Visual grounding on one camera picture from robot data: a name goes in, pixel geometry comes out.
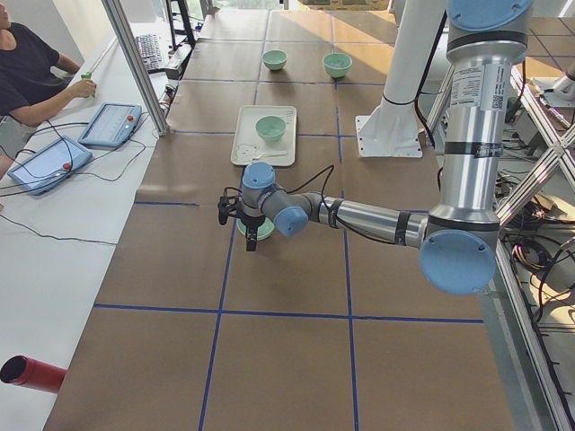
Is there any seated person black shirt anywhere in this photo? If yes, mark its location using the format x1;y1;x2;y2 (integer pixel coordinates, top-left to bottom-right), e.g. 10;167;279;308
0;6;97;179

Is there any near blue teach pendant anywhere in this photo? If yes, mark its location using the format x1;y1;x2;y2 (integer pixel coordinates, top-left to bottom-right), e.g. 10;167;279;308
7;136;93;195

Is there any aluminium side frame rail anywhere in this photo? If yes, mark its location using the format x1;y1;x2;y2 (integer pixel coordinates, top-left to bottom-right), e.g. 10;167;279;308
438;66;575;431

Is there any aluminium frame post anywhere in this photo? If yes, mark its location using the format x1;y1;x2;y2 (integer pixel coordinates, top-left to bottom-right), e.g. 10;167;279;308
102;0;170;136

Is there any red cylinder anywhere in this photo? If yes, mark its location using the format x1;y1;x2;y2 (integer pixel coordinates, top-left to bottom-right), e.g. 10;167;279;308
1;355;66;393

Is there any black keyboard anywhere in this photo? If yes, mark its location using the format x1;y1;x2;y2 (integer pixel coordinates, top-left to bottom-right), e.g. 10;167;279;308
135;34;164;74

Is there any blue teach pendant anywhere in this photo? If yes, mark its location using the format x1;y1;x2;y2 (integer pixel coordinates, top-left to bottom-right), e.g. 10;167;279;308
7;136;93;195
78;103;142;148

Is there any cream bear tray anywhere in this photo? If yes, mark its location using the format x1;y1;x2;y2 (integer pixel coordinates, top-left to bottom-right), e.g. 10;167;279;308
230;105;296;167

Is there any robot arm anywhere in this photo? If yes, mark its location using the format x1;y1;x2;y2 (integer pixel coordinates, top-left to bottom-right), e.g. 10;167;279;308
237;1;532;295

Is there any green bowl on tray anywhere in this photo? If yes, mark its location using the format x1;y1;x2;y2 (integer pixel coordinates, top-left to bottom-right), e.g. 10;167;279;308
255;116;287;143

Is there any white plastic spoon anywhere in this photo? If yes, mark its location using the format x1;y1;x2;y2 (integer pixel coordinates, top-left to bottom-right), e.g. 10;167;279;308
250;151;288;162

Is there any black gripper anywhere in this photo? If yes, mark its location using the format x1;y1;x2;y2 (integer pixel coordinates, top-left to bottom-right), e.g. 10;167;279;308
239;209;266;251

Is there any green bowl with ice cubes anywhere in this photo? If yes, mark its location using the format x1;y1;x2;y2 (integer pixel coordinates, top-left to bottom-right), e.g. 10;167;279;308
323;53;353;79

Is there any far blue teach pendant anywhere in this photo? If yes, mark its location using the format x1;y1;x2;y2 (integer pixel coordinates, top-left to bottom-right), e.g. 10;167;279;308
78;103;142;148

